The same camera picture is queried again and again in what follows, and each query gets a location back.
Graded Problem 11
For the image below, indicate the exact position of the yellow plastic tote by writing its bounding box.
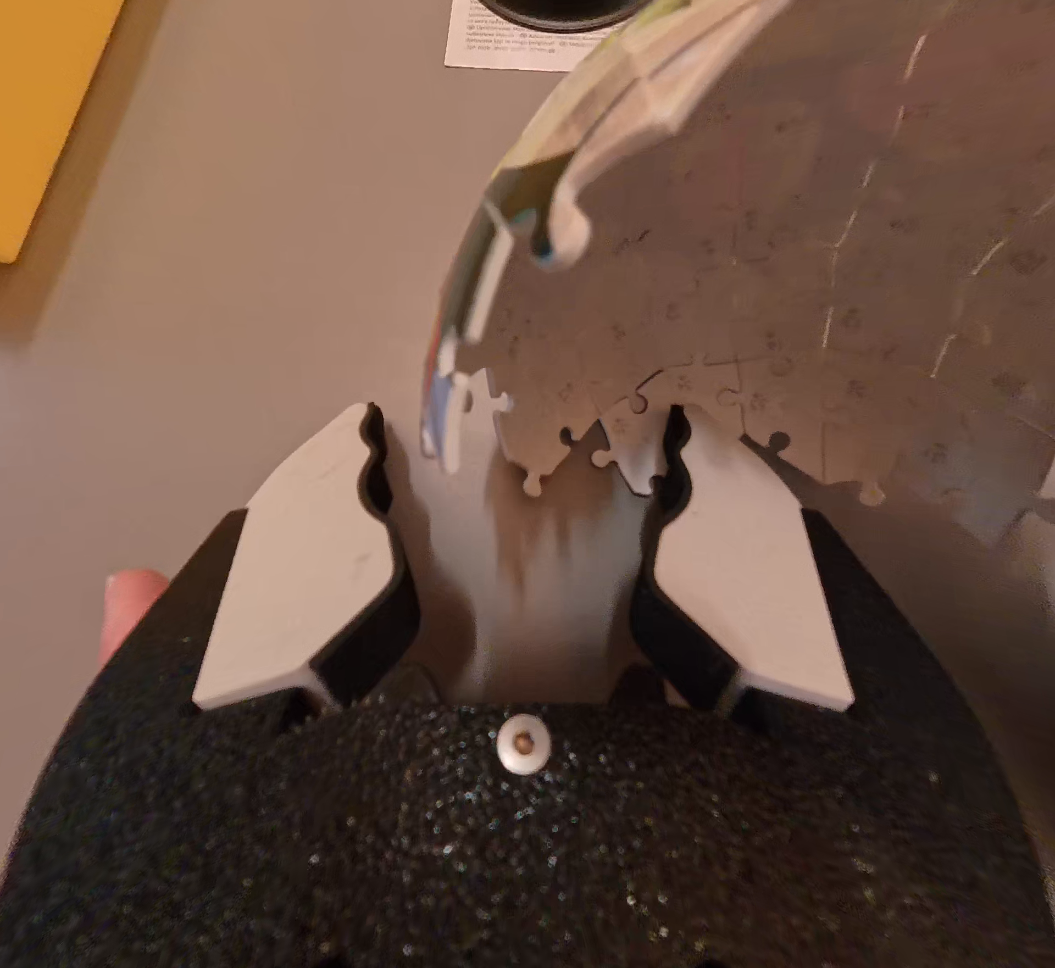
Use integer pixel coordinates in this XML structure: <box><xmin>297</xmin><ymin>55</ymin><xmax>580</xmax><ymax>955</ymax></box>
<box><xmin>0</xmin><ymin>0</ymin><xmax>162</xmax><ymax>264</ymax></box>

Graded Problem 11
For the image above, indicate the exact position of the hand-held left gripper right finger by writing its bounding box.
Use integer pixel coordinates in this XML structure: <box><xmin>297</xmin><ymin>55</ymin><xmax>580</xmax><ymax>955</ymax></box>
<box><xmin>629</xmin><ymin>403</ymin><xmax>854</xmax><ymax>715</ymax></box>

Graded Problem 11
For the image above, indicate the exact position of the person's left hand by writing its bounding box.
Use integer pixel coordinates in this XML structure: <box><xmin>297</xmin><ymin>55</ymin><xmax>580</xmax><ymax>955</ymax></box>
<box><xmin>97</xmin><ymin>568</ymin><xmax>170</xmax><ymax>668</ymax></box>

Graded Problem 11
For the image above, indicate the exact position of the partly built puzzle ball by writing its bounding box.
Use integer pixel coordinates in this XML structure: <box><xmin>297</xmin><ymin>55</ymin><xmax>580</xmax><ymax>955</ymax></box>
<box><xmin>420</xmin><ymin>0</ymin><xmax>1055</xmax><ymax>544</ymax></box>

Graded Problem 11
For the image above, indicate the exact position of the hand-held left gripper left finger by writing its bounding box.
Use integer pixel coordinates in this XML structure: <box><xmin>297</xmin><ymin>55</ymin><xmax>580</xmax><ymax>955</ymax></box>
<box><xmin>192</xmin><ymin>402</ymin><xmax>423</xmax><ymax>712</ymax></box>

